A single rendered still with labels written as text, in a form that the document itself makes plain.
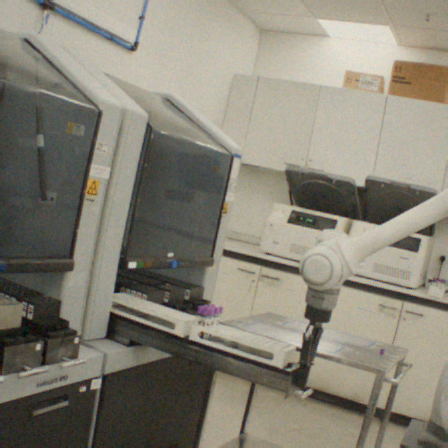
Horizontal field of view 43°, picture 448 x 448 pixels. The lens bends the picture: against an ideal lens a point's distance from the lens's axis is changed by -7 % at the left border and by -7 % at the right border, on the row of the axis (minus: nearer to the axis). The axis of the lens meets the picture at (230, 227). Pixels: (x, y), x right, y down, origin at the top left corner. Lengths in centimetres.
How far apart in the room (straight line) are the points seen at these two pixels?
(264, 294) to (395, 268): 93
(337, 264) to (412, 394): 267
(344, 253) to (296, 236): 265
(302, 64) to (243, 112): 69
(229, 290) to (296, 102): 147
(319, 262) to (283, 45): 379
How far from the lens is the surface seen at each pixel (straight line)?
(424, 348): 394
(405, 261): 392
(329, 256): 141
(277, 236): 413
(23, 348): 145
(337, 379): 408
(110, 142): 168
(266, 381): 166
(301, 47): 501
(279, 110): 455
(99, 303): 180
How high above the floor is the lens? 125
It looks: 3 degrees down
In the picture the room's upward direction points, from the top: 12 degrees clockwise
